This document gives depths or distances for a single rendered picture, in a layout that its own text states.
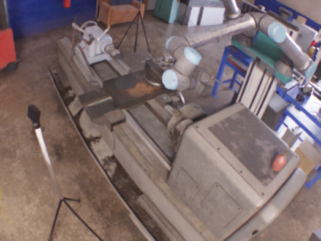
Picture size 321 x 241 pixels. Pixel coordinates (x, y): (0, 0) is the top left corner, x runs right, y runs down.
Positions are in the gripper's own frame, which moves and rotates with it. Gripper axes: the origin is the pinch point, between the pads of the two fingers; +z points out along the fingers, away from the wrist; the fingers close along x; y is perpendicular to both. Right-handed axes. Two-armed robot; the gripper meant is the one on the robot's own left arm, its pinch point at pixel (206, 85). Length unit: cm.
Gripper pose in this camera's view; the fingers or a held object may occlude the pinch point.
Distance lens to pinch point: 143.6
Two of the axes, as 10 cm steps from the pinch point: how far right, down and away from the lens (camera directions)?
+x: 5.9, 6.1, -5.3
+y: -4.4, 7.9, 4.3
